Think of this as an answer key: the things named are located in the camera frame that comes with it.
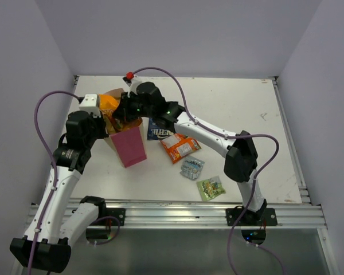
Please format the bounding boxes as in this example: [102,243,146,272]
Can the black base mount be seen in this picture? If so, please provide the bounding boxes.
[91,208,126,227]
[225,203,278,226]

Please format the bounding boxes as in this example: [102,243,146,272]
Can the yellow gummy candy bag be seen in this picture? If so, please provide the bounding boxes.
[99,94,120,117]

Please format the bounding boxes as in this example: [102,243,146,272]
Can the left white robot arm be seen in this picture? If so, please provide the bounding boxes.
[10,111,108,273]

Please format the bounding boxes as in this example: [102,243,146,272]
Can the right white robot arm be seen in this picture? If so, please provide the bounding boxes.
[112,82,267,225]

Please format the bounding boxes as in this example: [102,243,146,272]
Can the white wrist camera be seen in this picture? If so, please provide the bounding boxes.
[123,72,143,97]
[79,94,100,117]

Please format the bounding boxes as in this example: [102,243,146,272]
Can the aluminium rail frame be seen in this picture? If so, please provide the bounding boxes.
[11,197,341,275]

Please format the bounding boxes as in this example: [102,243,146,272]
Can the large tan chips bag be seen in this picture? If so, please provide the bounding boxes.
[103,113,124,135]

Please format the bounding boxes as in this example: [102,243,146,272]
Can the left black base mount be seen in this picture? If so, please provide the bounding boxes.
[91,208,126,227]

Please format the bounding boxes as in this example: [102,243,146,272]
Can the small silver blue packet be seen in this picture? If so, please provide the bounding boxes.
[180,156,205,180]

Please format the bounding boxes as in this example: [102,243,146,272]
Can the orange snack packet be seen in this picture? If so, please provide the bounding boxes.
[160,133,201,164]

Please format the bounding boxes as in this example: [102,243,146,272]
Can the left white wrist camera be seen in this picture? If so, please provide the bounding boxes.
[79,94,100,117]

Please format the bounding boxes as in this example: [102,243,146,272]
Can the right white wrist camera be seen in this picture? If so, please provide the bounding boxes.
[123,72,143,97]

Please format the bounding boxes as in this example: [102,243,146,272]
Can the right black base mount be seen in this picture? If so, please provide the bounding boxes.
[225,203,278,226]

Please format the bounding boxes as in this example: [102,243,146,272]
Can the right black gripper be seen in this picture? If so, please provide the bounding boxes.
[112,91,155,123]

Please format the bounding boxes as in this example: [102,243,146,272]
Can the blue Kettle chips bag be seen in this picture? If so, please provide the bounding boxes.
[147,118,174,140]

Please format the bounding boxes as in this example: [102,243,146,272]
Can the small green snack packet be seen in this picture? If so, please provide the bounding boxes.
[197,176,226,201]

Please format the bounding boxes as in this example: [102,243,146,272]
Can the pink and cream paper bag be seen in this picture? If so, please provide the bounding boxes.
[101,88,147,168]

